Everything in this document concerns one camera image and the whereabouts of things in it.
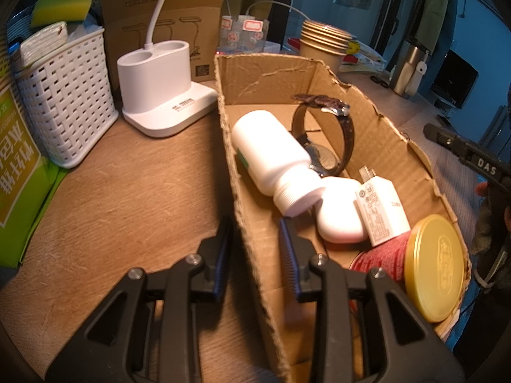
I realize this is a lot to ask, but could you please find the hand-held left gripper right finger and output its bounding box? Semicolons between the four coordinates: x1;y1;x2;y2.
279;217;466;383

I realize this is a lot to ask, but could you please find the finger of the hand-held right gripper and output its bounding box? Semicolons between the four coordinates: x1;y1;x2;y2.
423;123;471;161

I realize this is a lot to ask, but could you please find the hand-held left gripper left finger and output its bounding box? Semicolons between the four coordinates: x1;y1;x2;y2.
45;216;234;383

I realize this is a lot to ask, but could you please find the white earbuds case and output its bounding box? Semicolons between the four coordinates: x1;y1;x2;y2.
317;176;370;244

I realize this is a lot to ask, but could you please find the cardboard box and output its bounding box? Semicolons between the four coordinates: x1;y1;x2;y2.
213;53;474;383

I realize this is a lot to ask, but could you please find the white charger adapter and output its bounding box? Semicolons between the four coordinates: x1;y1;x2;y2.
353;165;412;248

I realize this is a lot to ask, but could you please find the brown strap wristwatch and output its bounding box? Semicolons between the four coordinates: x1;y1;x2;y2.
289;94;356;178

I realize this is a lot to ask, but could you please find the white pill bottle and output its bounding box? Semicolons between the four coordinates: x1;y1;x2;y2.
232;111;327;218

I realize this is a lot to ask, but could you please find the red tin with gold lid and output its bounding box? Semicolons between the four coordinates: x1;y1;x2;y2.
349;213;469;324

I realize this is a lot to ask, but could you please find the grey ribbed panel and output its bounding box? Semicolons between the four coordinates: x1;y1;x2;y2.
477;106;511;148

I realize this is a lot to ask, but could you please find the black monitor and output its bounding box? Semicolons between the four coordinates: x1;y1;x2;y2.
433;50;479;109

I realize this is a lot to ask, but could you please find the stainless steel tumbler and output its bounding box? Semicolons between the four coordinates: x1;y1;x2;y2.
389;37;432;97

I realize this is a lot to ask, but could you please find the pile of papers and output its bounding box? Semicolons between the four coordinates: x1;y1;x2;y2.
343;40;388;73

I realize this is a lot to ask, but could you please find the stack of brown paper cups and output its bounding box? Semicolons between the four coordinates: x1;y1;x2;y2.
299;19;354;73

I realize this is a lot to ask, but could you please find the white desk lamp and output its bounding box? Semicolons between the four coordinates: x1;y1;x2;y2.
117;0;219;139

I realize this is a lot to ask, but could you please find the green bag of paper cups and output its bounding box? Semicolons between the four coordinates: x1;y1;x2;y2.
0;28;68;270

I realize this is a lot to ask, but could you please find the white woven plastic basket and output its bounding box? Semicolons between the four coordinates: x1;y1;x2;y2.
14;26;120;169

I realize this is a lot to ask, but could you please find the brown cardboard lamp packaging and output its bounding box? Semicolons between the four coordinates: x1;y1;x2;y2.
98;0;233;88

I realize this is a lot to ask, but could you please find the white tissue pack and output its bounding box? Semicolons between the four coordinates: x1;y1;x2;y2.
20;21;70;68

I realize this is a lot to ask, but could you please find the yellow green sponge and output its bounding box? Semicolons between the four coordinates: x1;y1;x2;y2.
31;0;95;28

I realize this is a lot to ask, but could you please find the white cable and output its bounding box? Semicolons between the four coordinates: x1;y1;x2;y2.
244;1;308;22

